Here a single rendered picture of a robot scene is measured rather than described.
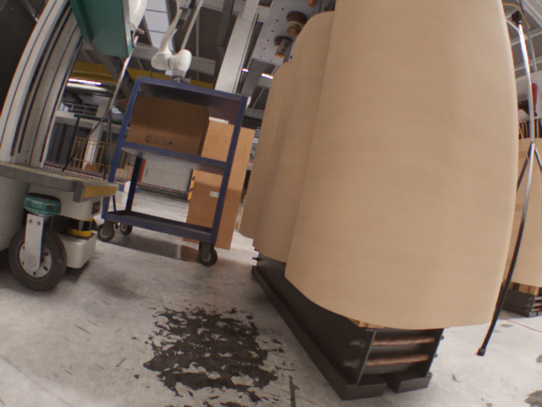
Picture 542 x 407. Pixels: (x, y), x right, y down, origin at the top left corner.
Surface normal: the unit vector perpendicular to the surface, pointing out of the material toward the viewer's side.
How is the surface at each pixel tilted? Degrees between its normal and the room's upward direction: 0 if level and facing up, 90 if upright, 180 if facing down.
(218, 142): 90
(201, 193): 90
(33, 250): 90
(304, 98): 90
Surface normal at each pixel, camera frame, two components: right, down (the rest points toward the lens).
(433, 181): -0.01, -0.03
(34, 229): 0.38, 0.05
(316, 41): -0.63, -0.15
